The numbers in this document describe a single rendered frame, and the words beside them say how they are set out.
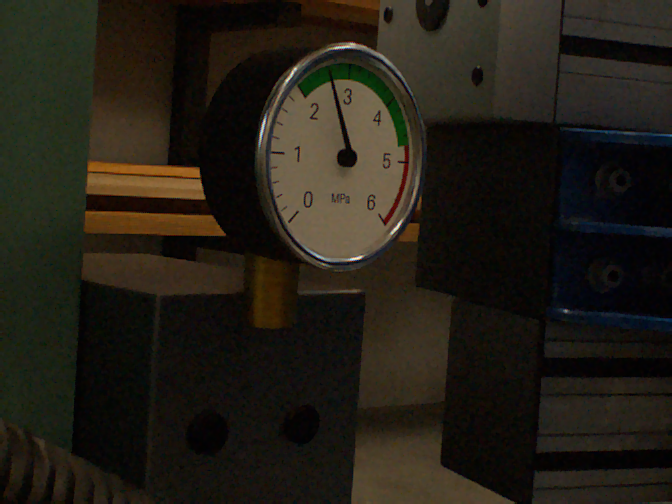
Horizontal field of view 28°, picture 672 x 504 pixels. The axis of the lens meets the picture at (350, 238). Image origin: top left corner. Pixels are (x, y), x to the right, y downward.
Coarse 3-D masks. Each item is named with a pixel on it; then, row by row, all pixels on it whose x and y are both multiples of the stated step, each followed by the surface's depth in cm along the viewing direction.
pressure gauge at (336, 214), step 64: (256, 64) 37; (320, 64) 36; (384, 64) 37; (256, 128) 35; (320, 128) 36; (384, 128) 38; (256, 192) 35; (320, 192) 37; (384, 192) 38; (256, 256) 39; (320, 256) 36; (256, 320) 39
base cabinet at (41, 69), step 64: (0, 0) 36; (64, 0) 38; (0, 64) 37; (64, 64) 38; (0, 128) 37; (64, 128) 38; (0, 192) 37; (64, 192) 38; (0, 256) 37; (64, 256) 38; (0, 320) 37; (64, 320) 39; (0, 384) 37; (64, 384) 39; (64, 448) 39
